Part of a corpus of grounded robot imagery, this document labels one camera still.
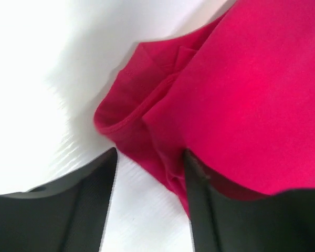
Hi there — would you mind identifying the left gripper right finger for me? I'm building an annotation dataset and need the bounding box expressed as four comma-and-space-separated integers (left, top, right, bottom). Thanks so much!
183, 150, 315, 251

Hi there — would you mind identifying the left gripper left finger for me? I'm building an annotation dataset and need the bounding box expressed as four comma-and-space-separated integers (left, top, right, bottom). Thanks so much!
0, 148, 118, 252

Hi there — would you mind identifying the pink t shirt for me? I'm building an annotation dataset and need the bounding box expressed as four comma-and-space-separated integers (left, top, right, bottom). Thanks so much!
94, 1, 315, 209

